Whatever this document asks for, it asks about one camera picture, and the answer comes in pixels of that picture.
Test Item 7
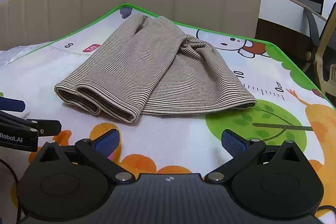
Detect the striped beige knit garment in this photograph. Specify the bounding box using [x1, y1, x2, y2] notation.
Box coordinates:
[55, 14, 256, 123]

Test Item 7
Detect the tan office chair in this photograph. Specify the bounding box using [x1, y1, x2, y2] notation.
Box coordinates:
[304, 6, 335, 97]

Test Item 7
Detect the white desk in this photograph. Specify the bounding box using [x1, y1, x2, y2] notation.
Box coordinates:
[258, 0, 329, 38]

